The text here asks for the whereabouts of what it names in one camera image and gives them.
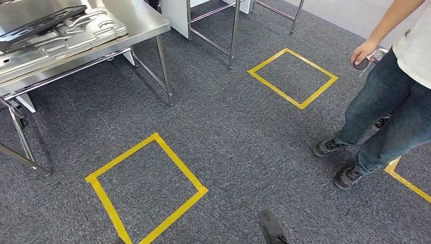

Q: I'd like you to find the person's right hand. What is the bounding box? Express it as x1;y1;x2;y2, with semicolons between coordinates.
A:
349;39;381;70

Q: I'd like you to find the white board panel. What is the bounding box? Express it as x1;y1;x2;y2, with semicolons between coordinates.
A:
231;0;253;15
161;0;211;39

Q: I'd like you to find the large black plastic panel part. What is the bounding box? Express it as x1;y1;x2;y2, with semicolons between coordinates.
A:
0;5;87;53

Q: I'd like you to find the stainless steel workbench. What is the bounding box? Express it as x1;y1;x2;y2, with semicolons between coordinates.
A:
0;0;174;177

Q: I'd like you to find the stamped silver metal panel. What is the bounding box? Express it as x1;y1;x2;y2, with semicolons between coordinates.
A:
0;7;129;76

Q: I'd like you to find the black robot foot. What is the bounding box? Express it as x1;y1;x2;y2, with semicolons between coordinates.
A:
258;208;291;244

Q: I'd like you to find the yellow floor tape rectangle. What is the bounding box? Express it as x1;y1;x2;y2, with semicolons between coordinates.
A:
247;48;338;110
384;156;431;204
84;132;209;244

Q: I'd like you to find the black round handheld controller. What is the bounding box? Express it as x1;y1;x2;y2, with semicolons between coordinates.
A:
352;48;388;71

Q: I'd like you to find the person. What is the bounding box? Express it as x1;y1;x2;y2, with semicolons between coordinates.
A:
313;0;431;191

